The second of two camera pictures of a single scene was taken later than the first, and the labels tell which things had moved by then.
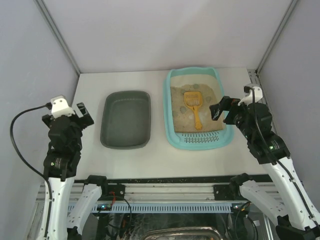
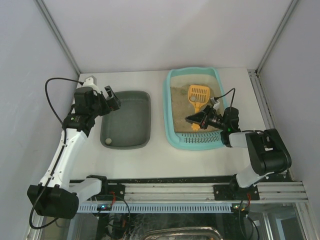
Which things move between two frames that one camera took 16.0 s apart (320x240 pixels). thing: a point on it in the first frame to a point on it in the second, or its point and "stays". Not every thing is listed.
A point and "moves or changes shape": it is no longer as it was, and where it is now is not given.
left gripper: [86, 120] to [107, 103]
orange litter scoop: [194, 99] moves or changes shape
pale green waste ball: [183, 109] to [108, 141]
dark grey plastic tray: [126, 120] stays
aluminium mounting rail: [162, 192] stays
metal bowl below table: [206, 233] stays
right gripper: [227, 114] to [205, 120]
